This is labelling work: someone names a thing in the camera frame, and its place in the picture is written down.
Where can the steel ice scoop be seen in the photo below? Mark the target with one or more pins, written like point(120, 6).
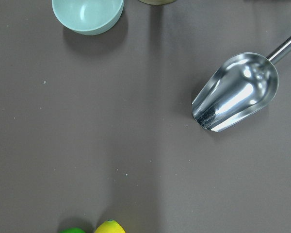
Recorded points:
point(241, 86)

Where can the mint green bowl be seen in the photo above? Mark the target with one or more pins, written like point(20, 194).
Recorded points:
point(88, 17)

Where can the wooden glass rack stand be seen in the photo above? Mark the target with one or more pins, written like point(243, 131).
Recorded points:
point(157, 2)

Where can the upper whole yellow lemon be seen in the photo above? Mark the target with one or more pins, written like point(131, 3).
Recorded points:
point(110, 226)

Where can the green lime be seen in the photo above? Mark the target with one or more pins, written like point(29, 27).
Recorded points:
point(72, 230)

